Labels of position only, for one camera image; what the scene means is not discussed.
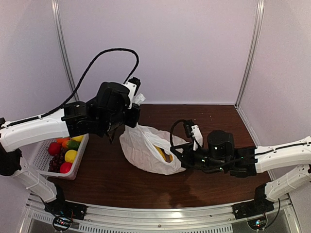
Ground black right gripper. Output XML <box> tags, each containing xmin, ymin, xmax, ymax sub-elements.
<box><xmin>171</xmin><ymin>143</ymin><xmax>228</xmax><ymax>172</ymax></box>

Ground white plastic bag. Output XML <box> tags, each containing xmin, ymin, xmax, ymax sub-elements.
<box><xmin>119</xmin><ymin>93</ymin><xmax>188</xmax><ymax>176</ymax></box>

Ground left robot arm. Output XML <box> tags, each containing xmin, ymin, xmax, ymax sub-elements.
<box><xmin>0</xmin><ymin>78</ymin><xmax>140</xmax><ymax>217</ymax></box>

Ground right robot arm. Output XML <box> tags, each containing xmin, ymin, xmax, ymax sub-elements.
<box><xmin>170</xmin><ymin>130</ymin><xmax>311</xmax><ymax>219</ymax></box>

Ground yellow fruit in bag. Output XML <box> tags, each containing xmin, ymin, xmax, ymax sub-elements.
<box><xmin>155</xmin><ymin>146</ymin><xmax>173</xmax><ymax>163</ymax></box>

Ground yellow fruit upper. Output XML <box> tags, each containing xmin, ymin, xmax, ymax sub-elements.
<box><xmin>71</xmin><ymin>135</ymin><xmax>84</xmax><ymax>142</ymax></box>

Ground orange fruit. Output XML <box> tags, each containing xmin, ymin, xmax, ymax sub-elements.
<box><xmin>56</xmin><ymin>137</ymin><xmax>70</xmax><ymax>144</ymax></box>

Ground yellow fruit lower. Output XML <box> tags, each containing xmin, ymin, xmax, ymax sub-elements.
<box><xmin>65</xmin><ymin>150</ymin><xmax>77</xmax><ymax>164</ymax></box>

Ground red fruit upper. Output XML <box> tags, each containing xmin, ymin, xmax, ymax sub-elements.
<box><xmin>48</xmin><ymin>142</ymin><xmax>62</xmax><ymax>156</ymax></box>

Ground red fruit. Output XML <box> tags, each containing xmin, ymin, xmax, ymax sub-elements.
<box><xmin>48</xmin><ymin>142</ymin><xmax>62</xmax><ymax>156</ymax></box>
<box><xmin>60</xmin><ymin>162</ymin><xmax>72</xmax><ymax>174</ymax></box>

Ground red fruit lower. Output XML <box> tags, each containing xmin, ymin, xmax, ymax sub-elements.
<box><xmin>60</xmin><ymin>162</ymin><xmax>72</xmax><ymax>174</ymax></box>

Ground green pepper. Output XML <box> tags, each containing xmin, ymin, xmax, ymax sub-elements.
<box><xmin>62</xmin><ymin>140</ymin><xmax>80</xmax><ymax>150</ymax></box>

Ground dark purple grapes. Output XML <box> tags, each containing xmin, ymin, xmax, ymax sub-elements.
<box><xmin>48</xmin><ymin>150</ymin><xmax>67</xmax><ymax>173</ymax></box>

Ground right circuit board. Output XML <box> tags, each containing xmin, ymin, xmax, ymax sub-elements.
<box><xmin>247</xmin><ymin>216</ymin><xmax>267</xmax><ymax>231</ymax></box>

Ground circuit board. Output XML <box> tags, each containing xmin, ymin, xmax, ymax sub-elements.
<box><xmin>52</xmin><ymin>216</ymin><xmax>73</xmax><ymax>232</ymax></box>
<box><xmin>247</xmin><ymin>216</ymin><xmax>267</xmax><ymax>231</ymax></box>

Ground white perforated plastic basket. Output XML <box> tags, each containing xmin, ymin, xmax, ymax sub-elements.
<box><xmin>29</xmin><ymin>134</ymin><xmax>89</xmax><ymax>180</ymax></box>

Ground left circuit board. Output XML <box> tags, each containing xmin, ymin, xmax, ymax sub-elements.
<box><xmin>52</xmin><ymin>216</ymin><xmax>73</xmax><ymax>232</ymax></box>

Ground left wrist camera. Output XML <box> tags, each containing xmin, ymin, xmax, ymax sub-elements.
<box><xmin>123</xmin><ymin>77</ymin><xmax>141</xmax><ymax>109</ymax></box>

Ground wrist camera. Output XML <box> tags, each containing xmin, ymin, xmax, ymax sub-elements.
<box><xmin>123</xmin><ymin>77</ymin><xmax>141</xmax><ymax>109</ymax></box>
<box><xmin>183</xmin><ymin>120</ymin><xmax>204</xmax><ymax>150</ymax></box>

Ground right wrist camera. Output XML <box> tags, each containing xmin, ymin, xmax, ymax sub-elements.
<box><xmin>183</xmin><ymin>120</ymin><xmax>204</xmax><ymax>150</ymax></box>

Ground black left cable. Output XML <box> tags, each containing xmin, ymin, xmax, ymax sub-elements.
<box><xmin>4</xmin><ymin>48</ymin><xmax>140</xmax><ymax>127</ymax></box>

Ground front aluminium rail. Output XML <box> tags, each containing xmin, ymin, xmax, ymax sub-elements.
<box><xmin>25</xmin><ymin>190</ymin><xmax>292</xmax><ymax>233</ymax></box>

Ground left aluminium frame post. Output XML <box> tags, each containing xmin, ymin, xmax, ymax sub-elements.
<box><xmin>51</xmin><ymin>0</ymin><xmax>76</xmax><ymax>93</ymax></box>

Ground aluminium frame post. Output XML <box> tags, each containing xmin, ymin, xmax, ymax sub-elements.
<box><xmin>235</xmin><ymin>0</ymin><xmax>265</xmax><ymax>109</ymax></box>
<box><xmin>51</xmin><ymin>0</ymin><xmax>76</xmax><ymax>93</ymax></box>

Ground right aluminium frame post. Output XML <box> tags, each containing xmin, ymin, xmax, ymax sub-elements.
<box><xmin>235</xmin><ymin>0</ymin><xmax>265</xmax><ymax>109</ymax></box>

